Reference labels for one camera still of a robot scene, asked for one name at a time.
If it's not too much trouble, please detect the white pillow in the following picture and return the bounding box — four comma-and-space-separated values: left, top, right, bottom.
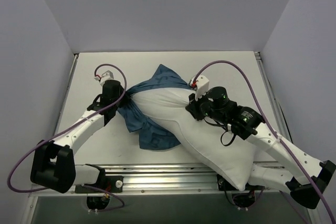
132, 88, 256, 191

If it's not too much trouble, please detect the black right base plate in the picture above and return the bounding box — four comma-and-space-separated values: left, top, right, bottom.
216, 174, 263, 191

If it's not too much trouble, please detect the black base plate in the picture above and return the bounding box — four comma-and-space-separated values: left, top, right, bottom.
216, 174, 263, 191
75, 175, 124, 194

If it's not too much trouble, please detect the aluminium front frame rail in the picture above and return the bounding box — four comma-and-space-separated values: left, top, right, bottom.
28, 161, 314, 196

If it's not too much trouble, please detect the aluminium right side rail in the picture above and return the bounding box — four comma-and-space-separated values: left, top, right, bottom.
254, 52, 293, 143

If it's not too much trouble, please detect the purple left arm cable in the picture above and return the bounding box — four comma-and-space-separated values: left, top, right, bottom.
7, 63, 128, 212

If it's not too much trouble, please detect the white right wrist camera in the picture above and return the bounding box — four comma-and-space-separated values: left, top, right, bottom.
189, 75, 209, 100

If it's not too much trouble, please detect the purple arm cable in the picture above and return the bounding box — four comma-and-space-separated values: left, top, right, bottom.
193, 60, 334, 224
7, 63, 128, 212

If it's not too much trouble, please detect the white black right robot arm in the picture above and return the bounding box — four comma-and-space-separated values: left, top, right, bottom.
186, 83, 335, 209

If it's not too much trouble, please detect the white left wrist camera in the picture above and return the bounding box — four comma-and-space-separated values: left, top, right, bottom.
94, 70, 114, 87

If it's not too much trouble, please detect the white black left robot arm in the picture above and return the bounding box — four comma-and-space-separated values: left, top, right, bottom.
30, 80, 125, 193

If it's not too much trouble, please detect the aluminium table edge rail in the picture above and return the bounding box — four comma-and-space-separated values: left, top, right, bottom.
51, 54, 79, 140

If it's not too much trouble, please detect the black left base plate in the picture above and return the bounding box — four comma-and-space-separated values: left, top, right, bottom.
75, 175, 124, 194

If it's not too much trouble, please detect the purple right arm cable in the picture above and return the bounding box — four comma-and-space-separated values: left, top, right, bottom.
193, 60, 334, 224

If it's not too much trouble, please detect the blue cartoon print pillowcase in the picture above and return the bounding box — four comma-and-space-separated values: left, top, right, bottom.
118, 64, 191, 151

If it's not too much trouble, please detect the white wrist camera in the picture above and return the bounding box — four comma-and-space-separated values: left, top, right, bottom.
189, 75, 209, 100
94, 70, 114, 87

